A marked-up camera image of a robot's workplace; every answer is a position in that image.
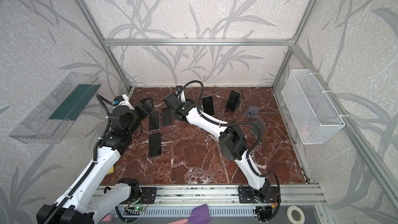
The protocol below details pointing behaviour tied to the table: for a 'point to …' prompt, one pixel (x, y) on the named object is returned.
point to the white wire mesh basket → (312, 115)
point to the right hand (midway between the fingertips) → (182, 97)
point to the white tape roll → (295, 214)
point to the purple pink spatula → (199, 215)
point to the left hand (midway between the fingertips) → (150, 96)
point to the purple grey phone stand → (252, 112)
